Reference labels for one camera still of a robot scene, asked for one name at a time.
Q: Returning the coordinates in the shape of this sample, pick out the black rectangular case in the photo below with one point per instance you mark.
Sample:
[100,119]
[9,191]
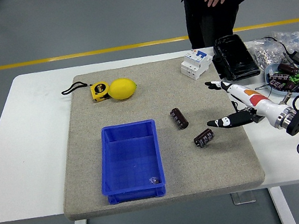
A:
[234,59]

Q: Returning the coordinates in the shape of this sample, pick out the yellow tape measure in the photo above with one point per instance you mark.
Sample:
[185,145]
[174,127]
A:
[99,91]

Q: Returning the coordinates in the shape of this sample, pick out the grey-brown mat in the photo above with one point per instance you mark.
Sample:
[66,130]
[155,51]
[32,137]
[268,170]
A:
[219,163]

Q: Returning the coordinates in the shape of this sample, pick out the yellow lemon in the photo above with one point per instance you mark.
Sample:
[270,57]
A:
[122,89]

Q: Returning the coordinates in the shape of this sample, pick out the white circuit breaker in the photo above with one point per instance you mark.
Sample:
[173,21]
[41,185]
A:
[193,66]

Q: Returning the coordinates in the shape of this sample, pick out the light blue bowl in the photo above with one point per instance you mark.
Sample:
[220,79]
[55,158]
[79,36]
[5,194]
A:
[269,71]

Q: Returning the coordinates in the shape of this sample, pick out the blue plastic box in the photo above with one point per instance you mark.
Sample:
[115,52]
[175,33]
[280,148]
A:
[129,162]

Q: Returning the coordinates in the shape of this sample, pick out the grey metal table bracket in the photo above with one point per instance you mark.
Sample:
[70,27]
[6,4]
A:
[243,198]

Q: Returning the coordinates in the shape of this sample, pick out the green plastic pieces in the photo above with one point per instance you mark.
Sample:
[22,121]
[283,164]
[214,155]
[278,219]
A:
[296,78]

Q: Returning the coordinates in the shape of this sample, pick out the clear bag of blue parts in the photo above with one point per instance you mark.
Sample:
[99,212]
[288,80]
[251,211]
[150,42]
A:
[296,39]

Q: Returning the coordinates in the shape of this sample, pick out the long dark brown battery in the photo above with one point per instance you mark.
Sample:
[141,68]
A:
[179,118]

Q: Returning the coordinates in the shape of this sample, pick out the clear bag of metal washers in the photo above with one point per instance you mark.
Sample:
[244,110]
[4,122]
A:
[263,52]

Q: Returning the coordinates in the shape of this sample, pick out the person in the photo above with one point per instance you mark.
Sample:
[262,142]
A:
[209,26]

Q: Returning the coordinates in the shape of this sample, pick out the small clear part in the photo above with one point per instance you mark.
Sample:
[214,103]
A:
[153,180]

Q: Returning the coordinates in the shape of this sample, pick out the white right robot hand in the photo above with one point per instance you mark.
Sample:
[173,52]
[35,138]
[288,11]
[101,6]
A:
[254,99]

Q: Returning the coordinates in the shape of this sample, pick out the short dark brown battery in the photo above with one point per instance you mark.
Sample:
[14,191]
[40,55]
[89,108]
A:
[204,137]

